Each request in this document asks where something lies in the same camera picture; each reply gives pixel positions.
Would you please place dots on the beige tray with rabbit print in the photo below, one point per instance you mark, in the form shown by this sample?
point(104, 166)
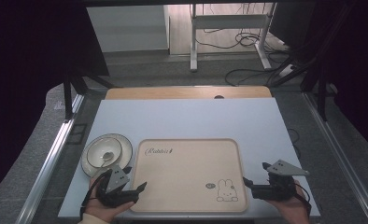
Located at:
point(188, 175)

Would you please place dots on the white table cover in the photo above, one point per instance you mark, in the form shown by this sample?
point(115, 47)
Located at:
point(188, 119)

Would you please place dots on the aluminium floor rail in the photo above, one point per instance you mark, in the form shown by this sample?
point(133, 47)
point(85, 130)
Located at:
point(53, 149)
point(337, 149)

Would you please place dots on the white plate with dark rim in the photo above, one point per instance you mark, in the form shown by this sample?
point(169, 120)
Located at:
point(127, 152)

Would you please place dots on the white cabinet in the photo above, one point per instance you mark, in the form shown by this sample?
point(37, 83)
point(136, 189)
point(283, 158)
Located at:
point(127, 28)

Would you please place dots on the white power strip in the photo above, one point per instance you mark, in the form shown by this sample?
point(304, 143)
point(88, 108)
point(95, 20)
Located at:
point(286, 71)

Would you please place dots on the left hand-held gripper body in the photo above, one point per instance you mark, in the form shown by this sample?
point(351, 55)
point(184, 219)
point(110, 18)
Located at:
point(115, 180)

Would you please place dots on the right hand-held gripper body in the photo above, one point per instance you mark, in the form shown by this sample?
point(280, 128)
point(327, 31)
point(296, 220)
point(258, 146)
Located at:
point(278, 183)

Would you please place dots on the wooden table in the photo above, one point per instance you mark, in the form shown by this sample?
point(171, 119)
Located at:
point(179, 92)

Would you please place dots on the black metal stand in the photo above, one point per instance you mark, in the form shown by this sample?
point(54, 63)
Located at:
point(68, 93)
point(321, 93)

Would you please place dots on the white spoon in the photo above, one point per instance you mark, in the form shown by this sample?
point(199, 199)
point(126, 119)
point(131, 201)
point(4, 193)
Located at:
point(106, 156)

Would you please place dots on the person's left hand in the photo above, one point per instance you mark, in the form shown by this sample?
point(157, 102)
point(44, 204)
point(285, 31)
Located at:
point(104, 211)

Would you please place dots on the person's right hand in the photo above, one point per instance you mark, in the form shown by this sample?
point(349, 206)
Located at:
point(289, 208)

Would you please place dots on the white metal desk frame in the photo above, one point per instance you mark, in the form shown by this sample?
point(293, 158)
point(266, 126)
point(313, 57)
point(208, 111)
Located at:
point(229, 21)

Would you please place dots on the white bowl with dark rim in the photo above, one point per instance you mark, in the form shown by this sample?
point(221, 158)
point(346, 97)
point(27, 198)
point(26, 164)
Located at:
point(99, 152)

